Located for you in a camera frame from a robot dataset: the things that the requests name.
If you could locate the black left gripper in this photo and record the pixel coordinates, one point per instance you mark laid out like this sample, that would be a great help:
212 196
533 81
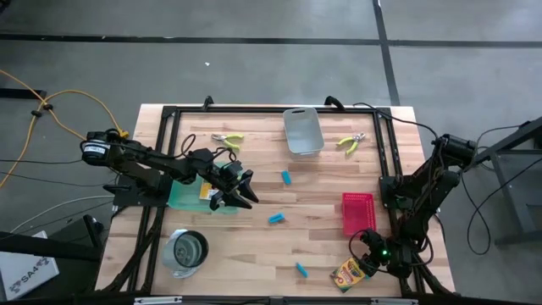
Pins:
207 169

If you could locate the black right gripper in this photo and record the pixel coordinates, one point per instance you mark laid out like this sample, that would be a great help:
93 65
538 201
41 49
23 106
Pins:
394 258

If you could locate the yellow crayon box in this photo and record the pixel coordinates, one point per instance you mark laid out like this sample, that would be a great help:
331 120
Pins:
207 190
345 275

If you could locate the blue eraser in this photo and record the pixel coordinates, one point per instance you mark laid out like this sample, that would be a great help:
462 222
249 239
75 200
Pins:
276 218
301 270

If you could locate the small blue bowl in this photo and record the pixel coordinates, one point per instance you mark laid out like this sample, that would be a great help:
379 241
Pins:
286 177

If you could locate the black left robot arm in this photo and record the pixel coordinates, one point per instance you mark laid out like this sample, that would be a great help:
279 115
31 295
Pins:
139 156

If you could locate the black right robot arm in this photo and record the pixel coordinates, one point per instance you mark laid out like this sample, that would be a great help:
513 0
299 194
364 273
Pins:
427 190

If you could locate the red plastic mesh basket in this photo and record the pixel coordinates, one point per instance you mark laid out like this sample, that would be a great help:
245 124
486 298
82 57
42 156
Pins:
359 214

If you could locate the teal translucent plastic tray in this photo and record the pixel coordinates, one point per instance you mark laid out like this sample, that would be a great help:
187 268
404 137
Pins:
182 199

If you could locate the metal bowl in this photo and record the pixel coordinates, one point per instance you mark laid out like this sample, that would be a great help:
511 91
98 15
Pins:
186 250

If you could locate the grey plastic bin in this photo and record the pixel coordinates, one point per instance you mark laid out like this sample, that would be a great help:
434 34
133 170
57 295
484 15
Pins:
302 131

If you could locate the black floor stand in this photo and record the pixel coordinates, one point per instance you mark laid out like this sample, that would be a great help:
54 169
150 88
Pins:
42 247

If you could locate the white printed cardboard box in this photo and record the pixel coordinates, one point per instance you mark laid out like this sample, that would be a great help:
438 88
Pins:
25 271

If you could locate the black flat floor bar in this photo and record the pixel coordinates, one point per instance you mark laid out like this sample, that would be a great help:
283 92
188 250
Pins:
21 93

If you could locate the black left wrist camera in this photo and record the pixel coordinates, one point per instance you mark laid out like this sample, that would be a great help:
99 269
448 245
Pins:
230 171

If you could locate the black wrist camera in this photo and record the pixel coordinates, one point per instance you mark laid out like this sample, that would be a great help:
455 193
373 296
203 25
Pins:
369 240
230 171

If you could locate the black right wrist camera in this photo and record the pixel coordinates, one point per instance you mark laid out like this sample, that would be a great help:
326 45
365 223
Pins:
369 240

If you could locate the grey metal bracket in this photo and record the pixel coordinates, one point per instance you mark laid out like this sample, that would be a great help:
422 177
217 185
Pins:
394 301
158 301

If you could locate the black metal table frame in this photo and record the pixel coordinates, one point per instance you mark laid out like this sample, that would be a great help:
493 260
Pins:
275 109

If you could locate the black frame clamp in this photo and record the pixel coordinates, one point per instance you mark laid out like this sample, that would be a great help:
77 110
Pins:
334 101
207 103

